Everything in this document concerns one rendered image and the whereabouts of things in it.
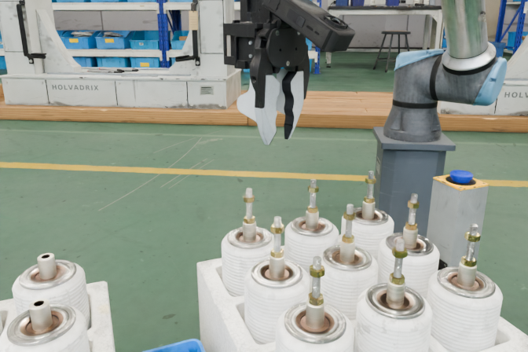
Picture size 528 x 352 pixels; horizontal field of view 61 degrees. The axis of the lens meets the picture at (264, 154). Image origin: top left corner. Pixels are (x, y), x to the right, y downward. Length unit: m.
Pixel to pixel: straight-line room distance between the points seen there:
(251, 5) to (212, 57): 2.19
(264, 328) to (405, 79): 0.77
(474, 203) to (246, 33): 0.55
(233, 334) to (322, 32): 0.43
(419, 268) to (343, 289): 0.13
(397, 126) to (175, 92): 1.79
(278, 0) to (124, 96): 2.41
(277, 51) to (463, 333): 0.45
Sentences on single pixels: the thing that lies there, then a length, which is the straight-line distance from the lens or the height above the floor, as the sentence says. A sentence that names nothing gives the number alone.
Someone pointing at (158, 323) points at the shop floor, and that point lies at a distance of 1.02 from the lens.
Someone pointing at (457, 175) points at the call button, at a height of 0.33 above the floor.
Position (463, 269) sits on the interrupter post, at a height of 0.28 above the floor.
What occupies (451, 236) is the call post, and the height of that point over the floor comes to 0.22.
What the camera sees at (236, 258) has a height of 0.24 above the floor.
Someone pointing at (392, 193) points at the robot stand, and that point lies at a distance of 1.25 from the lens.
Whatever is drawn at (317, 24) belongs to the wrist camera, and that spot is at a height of 0.60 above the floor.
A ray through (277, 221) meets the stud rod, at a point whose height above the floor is 0.34.
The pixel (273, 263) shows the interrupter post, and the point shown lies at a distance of 0.65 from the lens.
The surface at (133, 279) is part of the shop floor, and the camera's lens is 1.17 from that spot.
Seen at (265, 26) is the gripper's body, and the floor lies 0.60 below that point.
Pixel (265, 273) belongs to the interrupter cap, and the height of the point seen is 0.25.
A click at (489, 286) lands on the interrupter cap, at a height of 0.25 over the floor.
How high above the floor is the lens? 0.61
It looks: 17 degrees down
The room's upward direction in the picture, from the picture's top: straight up
